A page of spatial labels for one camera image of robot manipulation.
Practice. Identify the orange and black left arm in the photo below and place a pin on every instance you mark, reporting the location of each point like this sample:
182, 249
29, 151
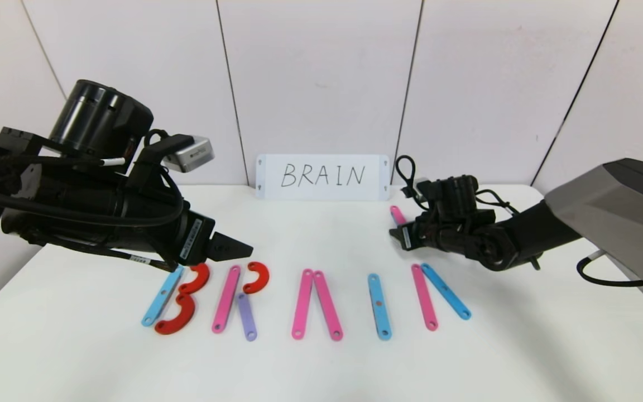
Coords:
92, 120

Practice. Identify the blue strip with middle hole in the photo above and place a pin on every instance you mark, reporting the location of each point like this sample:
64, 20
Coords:
379, 306

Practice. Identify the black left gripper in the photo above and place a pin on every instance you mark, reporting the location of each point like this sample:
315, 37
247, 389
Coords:
194, 240

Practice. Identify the red curved piece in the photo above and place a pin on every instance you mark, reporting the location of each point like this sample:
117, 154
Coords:
264, 276
186, 317
202, 278

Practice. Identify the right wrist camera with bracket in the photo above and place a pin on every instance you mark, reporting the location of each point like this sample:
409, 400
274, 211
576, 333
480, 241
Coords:
423, 185

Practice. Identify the long light blue strip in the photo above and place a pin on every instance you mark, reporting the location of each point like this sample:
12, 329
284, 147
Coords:
159, 298

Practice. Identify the white BRAIN word card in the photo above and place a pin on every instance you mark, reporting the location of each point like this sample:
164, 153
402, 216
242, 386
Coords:
321, 161

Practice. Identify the short purple strip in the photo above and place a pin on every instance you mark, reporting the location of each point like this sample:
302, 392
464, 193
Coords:
247, 317

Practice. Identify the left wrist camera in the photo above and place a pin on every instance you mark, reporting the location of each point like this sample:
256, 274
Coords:
190, 153

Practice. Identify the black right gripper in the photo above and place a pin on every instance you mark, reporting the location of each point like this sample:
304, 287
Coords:
406, 238

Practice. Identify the short blue strip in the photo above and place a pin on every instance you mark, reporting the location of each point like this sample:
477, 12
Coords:
447, 293

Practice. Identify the pink strip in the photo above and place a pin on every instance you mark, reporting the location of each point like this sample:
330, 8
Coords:
424, 297
397, 215
327, 305
226, 300
302, 303

